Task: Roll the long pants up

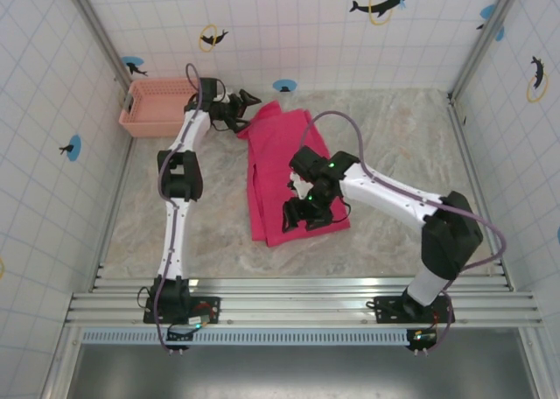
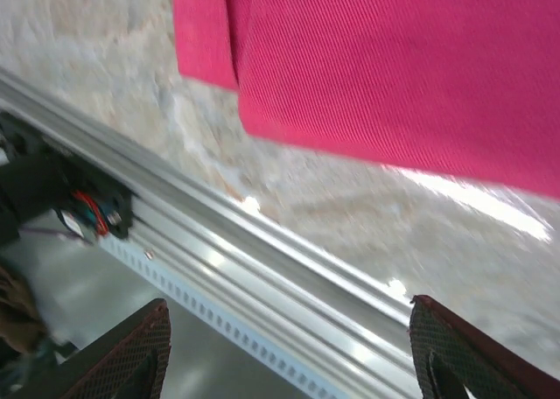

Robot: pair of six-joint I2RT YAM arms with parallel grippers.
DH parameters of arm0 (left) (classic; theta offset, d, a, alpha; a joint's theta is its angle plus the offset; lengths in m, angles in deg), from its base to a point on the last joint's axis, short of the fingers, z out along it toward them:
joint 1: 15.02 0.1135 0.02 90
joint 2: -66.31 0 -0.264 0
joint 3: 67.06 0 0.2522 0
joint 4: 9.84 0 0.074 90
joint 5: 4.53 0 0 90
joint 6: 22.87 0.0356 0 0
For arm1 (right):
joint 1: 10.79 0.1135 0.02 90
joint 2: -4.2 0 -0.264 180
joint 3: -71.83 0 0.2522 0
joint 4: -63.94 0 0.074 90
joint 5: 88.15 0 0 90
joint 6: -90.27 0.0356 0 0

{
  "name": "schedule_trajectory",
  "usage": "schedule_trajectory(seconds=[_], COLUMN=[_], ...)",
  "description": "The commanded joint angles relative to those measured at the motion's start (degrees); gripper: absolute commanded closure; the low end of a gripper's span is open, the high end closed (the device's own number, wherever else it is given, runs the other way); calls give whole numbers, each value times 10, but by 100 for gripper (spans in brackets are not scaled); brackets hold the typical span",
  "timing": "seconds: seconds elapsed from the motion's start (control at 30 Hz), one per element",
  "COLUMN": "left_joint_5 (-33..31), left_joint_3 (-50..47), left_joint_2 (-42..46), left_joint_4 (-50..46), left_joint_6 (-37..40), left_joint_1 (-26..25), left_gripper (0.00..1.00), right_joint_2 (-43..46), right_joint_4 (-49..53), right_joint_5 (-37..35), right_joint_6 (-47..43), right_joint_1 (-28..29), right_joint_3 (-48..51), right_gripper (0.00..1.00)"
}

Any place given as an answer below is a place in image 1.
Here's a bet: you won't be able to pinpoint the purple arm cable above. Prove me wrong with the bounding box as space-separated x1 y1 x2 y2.
299 109 508 356
150 62 207 356

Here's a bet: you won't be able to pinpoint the pink plastic basket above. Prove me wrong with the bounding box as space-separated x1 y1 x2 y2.
118 77 199 139

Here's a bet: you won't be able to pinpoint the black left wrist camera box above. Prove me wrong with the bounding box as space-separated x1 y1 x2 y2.
198 78 226 105

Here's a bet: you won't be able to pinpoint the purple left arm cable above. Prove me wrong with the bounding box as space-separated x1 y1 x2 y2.
150 62 207 356

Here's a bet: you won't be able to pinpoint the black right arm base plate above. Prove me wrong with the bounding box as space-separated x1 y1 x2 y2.
373 294 457 326

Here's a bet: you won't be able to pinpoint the aluminium front mounting rail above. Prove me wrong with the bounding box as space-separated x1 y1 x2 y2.
64 277 546 329

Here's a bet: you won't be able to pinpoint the small green-lit circuit board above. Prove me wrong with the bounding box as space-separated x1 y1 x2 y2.
405 327 440 347
165 321 205 344

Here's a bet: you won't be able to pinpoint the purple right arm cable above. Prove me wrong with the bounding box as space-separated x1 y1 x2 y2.
299 109 508 356

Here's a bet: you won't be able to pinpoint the pink long pants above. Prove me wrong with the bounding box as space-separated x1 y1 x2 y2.
235 100 353 248

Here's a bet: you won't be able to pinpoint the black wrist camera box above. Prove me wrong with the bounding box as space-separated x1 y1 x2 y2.
290 144 332 182
198 78 226 105

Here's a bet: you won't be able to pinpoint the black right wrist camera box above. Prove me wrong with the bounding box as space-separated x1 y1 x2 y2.
290 144 332 182

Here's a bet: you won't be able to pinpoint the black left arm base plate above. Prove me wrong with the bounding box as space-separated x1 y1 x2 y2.
143 292 222 327

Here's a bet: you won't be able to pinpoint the aluminium frame corner post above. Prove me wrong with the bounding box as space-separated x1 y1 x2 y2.
60 0 135 92
449 0 524 101

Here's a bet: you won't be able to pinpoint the aluminium side rail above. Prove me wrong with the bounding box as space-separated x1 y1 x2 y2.
88 87 135 291
446 92 515 292

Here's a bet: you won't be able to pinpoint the slotted grey cable duct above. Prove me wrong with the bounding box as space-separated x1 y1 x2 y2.
80 327 542 347

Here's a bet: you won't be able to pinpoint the large dolphins yellow ring sticker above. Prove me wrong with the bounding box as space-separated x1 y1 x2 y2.
348 0 417 26

